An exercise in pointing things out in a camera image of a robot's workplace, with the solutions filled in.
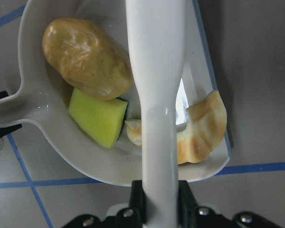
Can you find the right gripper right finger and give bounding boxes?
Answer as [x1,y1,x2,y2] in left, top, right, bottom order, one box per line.
[178,180,279,228]

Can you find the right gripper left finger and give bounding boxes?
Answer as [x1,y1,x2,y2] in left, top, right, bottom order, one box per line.
[64,180,146,228]

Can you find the croissant piece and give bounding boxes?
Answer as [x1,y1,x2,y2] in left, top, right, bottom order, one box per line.
[124,90,228,165]

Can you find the yellow sponge piece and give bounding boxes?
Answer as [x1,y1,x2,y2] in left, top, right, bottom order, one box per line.
[68,88,128,148]

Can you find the golden bread roll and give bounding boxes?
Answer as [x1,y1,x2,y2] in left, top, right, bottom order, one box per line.
[42,18,133,100]

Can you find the beige hand brush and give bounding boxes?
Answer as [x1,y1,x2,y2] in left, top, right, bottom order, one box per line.
[126,0,186,228]

